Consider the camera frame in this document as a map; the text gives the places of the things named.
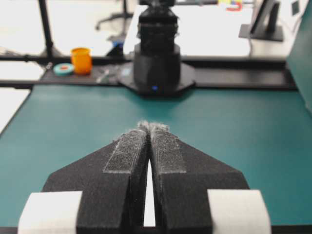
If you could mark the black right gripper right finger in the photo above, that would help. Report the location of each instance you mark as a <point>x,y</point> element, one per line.
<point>198,194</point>

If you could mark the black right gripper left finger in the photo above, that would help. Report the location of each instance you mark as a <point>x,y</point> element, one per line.
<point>101,193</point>

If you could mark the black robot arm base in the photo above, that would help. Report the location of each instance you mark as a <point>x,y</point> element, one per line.
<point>157,68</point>

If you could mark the teal tape roll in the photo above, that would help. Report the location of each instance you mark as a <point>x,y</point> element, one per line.
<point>63,69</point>

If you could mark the orange plastic cup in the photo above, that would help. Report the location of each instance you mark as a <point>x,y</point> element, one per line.
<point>81,60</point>

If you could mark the black monitor stand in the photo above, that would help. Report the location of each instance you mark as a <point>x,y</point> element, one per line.
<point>263,25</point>

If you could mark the black vertical frame pole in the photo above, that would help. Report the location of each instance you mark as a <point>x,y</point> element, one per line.
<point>46,28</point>

